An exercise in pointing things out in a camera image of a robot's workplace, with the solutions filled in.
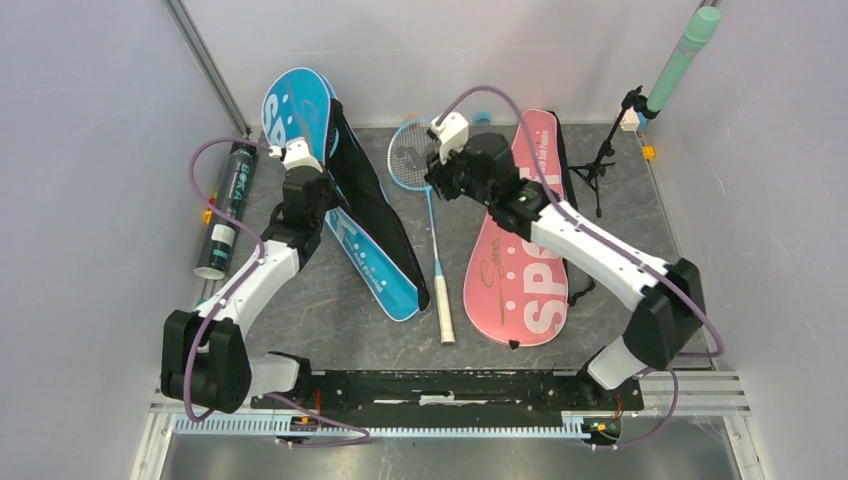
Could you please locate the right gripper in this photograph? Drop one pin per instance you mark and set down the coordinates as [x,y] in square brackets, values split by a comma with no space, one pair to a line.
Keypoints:
[438,174]

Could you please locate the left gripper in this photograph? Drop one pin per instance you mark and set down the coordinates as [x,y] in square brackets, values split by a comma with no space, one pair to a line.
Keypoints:
[335,199]

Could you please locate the blue badminton racket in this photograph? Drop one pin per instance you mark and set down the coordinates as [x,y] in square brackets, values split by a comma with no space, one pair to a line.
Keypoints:
[407,155]

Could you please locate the blue racket cover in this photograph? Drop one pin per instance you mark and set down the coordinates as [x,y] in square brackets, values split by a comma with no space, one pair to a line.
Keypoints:
[302,104]

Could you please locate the black shuttlecock tube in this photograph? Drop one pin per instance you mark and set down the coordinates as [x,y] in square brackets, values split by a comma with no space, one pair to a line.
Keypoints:
[221,235]

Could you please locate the pink racket cover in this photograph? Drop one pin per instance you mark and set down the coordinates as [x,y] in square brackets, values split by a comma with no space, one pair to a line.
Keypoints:
[516,292]

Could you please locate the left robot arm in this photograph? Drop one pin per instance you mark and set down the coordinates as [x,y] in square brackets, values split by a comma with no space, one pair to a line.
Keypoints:
[205,363]

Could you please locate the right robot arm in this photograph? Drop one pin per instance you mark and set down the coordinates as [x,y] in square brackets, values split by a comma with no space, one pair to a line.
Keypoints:
[665,299]

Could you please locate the toy blocks at left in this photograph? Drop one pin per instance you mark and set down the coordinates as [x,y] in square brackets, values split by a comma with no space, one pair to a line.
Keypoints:
[208,214]

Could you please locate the black mini tripod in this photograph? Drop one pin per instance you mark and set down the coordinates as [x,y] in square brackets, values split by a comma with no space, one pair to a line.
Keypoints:
[591,172]

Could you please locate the small orange block right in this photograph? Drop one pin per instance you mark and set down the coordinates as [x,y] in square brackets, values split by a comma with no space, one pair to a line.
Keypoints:
[649,152]

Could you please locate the green foam tube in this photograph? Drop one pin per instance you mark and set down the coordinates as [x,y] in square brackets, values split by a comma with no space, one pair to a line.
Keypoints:
[698,31]

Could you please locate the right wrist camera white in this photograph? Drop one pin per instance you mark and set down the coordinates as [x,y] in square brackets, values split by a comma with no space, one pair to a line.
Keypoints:
[450,131]

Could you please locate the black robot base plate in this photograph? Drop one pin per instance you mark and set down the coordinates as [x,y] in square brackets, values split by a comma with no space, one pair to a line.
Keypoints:
[460,398]

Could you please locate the white slotted cable duct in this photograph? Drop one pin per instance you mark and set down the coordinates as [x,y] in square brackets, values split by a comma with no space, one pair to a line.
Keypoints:
[283,424]

